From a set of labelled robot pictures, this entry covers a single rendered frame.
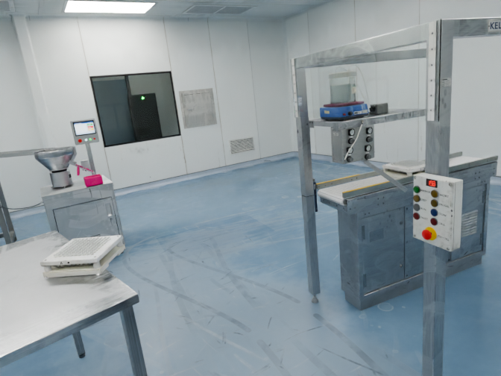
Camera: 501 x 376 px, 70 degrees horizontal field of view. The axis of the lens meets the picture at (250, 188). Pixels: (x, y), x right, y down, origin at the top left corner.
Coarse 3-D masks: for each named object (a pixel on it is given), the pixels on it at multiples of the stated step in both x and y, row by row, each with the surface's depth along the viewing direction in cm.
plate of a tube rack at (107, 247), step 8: (72, 240) 166; (112, 240) 160; (120, 240) 164; (104, 248) 152; (112, 248) 155; (48, 256) 150; (72, 256) 148; (80, 256) 147; (88, 256) 146; (96, 256) 145; (40, 264) 145; (48, 264) 145; (56, 264) 145; (64, 264) 144
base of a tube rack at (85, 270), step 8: (120, 248) 163; (104, 256) 156; (112, 256) 155; (80, 264) 150; (88, 264) 149; (104, 264) 148; (48, 272) 146; (56, 272) 146; (64, 272) 146; (72, 272) 145; (80, 272) 145; (88, 272) 145; (96, 272) 144
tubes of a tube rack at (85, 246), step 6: (78, 240) 162; (84, 240) 162; (96, 240) 161; (102, 240) 159; (72, 246) 156; (78, 246) 156; (84, 246) 154; (90, 246) 154; (96, 246) 154; (60, 252) 150; (66, 252) 150; (72, 252) 149; (78, 252) 149
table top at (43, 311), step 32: (0, 256) 176; (32, 256) 172; (0, 288) 142; (32, 288) 139; (64, 288) 136; (96, 288) 134; (128, 288) 131; (0, 320) 119; (32, 320) 117; (64, 320) 115; (96, 320) 118; (0, 352) 103; (32, 352) 106
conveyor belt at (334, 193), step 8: (456, 160) 265; (464, 160) 263; (472, 160) 260; (496, 160) 255; (464, 168) 244; (376, 176) 247; (344, 184) 235; (352, 184) 233; (360, 184) 231; (368, 184) 229; (320, 192) 228; (328, 192) 222; (336, 192) 219; (368, 192) 214; (336, 200) 212
